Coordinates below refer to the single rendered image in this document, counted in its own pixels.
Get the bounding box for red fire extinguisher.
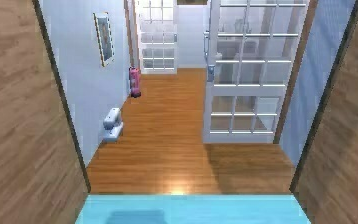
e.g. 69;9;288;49
128;66;142;99

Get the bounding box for white glass-paned door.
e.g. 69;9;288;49
133;0;179;75
202;0;311;145

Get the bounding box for framed wall picture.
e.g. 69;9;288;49
92;11;116;68

